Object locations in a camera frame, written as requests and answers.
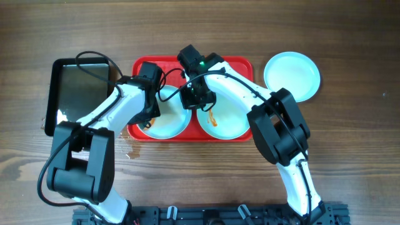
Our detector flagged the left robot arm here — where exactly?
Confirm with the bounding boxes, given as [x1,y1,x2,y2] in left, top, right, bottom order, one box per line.
[39,62,163,224]

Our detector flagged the black mounting rail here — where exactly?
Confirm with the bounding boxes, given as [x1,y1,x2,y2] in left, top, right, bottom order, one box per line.
[72,203,349,225]

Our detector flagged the black tray with water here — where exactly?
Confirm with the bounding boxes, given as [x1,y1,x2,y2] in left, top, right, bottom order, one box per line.
[44,57,111,136]

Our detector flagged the green orange sponge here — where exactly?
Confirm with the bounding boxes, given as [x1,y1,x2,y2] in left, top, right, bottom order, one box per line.
[143,117,156,130]

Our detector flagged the light blue plate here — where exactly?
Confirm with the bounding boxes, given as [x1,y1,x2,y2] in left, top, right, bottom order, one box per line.
[136,92,192,139]
[263,51,321,103]
[196,93,249,140]

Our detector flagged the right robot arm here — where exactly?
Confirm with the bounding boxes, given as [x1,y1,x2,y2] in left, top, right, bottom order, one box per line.
[177,45,324,224]

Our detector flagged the red plastic tray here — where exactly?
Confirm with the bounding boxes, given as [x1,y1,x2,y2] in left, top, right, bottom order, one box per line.
[127,56,253,143]

